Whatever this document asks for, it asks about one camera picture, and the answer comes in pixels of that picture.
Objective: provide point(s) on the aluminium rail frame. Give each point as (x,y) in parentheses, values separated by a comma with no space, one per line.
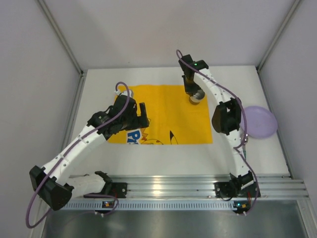
(177,193)

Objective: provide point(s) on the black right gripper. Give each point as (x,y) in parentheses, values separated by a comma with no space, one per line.
(190,89)

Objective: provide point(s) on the purple plastic plate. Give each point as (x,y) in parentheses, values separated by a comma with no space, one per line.
(261,123)

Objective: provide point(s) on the spoon with green handle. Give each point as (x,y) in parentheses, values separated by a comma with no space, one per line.
(245,146)

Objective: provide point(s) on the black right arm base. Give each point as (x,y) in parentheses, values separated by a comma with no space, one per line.
(232,189)

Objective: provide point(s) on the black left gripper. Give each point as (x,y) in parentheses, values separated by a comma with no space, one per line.
(138,119)

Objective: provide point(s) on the yellow cartoon placemat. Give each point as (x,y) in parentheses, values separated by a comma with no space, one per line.
(173,119)

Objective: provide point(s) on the metal cup with brown band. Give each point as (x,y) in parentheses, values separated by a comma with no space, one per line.
(196,98)

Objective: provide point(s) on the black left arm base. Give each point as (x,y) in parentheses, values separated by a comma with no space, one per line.
(111,189)

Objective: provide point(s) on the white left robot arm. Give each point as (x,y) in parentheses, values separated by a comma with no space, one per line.
(53,183)

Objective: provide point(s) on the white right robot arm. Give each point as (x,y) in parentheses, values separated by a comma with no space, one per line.
(228,117)

